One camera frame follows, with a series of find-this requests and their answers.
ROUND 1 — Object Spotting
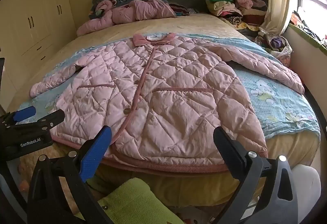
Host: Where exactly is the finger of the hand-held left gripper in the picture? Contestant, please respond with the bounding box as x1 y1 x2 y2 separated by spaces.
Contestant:
0 106 36 126
11 109 65 135

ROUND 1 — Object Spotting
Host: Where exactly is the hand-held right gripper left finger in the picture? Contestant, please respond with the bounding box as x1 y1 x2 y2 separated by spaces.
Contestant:
27 125 120 224

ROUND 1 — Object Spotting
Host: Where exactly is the green windowsill cover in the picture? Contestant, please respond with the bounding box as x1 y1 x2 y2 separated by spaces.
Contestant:
289 13 327 56

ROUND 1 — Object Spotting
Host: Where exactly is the pile of folded clothes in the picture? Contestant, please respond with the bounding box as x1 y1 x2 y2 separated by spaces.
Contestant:
206 0 269 35

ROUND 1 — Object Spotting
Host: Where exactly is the blue cartoon printed blanket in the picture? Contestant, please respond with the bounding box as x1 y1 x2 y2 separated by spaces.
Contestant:
19 32 321 143

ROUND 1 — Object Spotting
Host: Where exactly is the green cloth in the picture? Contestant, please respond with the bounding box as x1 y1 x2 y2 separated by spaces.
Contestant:
87 178 184 224

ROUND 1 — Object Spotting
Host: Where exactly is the crumpled pink padded jacket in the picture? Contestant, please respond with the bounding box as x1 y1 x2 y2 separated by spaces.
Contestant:
77 0 177 37

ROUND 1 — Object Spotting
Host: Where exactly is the dark striped cloth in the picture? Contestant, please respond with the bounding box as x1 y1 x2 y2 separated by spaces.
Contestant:
167 2 198 16

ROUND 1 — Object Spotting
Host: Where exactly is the cream wardrobe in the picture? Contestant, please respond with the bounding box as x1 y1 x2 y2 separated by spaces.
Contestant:
0 0 77 102

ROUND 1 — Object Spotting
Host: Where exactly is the pink quilted jacket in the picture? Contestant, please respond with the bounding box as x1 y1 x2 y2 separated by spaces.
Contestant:
29 32 306 173

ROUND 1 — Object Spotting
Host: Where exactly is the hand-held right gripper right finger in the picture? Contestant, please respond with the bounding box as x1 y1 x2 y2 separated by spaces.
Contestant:
212 127 299 224

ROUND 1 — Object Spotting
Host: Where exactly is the white round stool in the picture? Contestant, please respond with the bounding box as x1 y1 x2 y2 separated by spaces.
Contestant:
291 165 321 214

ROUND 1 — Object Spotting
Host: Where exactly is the basket of clothes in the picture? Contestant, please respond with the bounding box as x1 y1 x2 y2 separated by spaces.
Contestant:
254 31 293 66

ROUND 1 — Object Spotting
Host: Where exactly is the bed with yellow sheet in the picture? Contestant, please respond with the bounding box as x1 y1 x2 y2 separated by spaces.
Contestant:
5 13 321 208

